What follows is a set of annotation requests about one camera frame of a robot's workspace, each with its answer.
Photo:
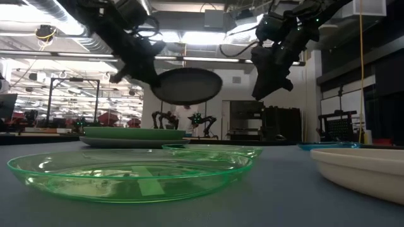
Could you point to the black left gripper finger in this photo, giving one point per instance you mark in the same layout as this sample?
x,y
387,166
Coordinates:
x,y
132,70
153,63

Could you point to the black ceiling camera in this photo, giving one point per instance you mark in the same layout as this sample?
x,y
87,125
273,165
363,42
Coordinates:
x,y
45,32

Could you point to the white cylinder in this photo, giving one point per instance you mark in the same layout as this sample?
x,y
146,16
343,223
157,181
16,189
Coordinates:
x,y
368,137

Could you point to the long ceiling light bar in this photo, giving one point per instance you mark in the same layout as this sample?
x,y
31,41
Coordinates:
x,y
205,59

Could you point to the person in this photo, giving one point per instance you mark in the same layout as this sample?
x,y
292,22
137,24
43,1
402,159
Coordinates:
x,y
184,121

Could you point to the red machine cover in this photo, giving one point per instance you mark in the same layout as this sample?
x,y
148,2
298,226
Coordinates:
x,y
134,123
109,119

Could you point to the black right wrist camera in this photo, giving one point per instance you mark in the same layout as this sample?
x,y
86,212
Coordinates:
x,y
269,26

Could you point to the silver ventilation duct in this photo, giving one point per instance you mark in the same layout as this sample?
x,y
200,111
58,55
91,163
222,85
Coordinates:
x,y
88,44

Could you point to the clear green plastic plate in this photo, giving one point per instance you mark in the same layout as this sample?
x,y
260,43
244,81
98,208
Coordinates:
x,y
240,151
94,186

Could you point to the black stand frame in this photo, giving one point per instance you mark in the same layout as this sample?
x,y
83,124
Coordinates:
x,y
75,79

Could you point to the black pegboard cart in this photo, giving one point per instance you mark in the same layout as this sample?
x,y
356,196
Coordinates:
x,y
339,129

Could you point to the large opaque green plate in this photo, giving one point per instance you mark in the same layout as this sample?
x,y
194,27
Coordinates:
x,y
132,133

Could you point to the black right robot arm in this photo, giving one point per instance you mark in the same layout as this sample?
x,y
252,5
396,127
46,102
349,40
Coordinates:
x,y
328,9

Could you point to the black plastic plate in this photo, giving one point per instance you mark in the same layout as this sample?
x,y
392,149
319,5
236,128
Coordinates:
x,y
189,86

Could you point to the red box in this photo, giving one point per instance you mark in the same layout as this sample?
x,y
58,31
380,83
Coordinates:
x,y
382,142

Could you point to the black cabinet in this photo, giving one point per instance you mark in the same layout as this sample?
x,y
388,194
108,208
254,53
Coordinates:
x,y
281,124

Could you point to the blue-grey table mat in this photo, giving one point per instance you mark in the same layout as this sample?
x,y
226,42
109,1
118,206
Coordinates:
x,y
284,195

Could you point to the white plastic plate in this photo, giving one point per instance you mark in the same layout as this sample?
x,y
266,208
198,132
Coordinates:
x,y
363,173

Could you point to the clear blue plastic plate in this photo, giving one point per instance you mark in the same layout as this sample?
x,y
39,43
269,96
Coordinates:
x,y
328,146

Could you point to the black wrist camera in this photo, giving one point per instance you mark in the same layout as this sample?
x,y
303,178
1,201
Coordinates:
x,y
131,12
269,26

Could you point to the dark shelving unit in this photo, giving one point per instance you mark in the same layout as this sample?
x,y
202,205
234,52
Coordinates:
x,y
246,119

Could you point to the black background robot arm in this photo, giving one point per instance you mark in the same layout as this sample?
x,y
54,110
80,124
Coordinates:
x,y
164,116
205,121

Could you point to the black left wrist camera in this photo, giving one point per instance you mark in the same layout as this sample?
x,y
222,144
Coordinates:
x,y
131,12

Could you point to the grey wall vent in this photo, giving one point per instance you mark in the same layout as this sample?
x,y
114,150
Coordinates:
x,y
236,80

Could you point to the dark monitor screen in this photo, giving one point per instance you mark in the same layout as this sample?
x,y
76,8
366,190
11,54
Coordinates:
x,y
7,105

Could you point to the grey ceiling box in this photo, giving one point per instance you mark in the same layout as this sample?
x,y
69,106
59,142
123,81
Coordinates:
x,y
214,19

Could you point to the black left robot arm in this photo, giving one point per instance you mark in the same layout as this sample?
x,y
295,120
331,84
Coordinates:
x,y
94,19

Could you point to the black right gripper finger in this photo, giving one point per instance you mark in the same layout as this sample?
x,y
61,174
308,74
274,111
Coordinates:
x,y
286,85
266,72

